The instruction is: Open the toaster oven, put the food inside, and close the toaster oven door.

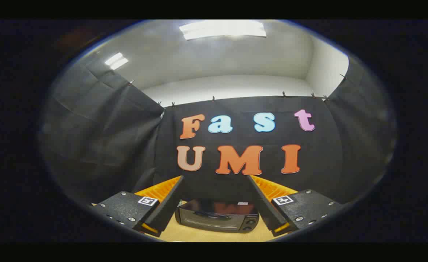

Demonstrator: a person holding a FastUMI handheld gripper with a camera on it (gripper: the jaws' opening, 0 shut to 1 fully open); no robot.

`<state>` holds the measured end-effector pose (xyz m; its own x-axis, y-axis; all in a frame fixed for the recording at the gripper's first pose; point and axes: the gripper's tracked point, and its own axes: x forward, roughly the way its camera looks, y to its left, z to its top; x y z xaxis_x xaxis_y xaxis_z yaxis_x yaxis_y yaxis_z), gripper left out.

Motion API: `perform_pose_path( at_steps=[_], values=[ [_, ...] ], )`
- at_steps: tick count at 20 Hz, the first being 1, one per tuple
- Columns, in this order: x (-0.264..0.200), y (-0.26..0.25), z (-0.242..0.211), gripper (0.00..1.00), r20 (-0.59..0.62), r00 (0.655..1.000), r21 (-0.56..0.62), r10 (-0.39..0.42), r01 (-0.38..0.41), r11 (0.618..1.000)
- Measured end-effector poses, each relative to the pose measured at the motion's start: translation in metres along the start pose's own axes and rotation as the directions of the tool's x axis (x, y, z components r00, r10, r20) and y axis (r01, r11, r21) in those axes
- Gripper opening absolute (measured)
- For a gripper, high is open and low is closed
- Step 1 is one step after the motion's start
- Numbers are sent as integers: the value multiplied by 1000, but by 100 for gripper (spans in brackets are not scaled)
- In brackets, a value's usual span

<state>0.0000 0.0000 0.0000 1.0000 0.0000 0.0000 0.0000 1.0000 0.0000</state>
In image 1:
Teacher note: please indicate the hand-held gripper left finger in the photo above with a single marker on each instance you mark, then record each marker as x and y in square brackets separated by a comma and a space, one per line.
[166, 207]

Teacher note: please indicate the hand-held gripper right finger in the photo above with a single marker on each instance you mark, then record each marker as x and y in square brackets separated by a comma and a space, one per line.
[266, 207]

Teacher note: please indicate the glass toaster oven door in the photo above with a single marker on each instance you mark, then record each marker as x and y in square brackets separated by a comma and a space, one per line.
[206, 222]

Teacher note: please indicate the black toaster oven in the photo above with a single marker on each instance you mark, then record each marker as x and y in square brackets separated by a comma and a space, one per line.
[217, 204]

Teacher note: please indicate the black backdrop cloth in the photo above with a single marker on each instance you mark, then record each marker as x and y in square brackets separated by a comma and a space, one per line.
[330, 153]

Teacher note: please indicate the small ceiling light panel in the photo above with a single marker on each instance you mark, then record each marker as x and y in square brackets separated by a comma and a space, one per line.
[116, 61]

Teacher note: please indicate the large ceiling light panel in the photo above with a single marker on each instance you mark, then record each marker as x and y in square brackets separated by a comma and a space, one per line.
[223, 29]

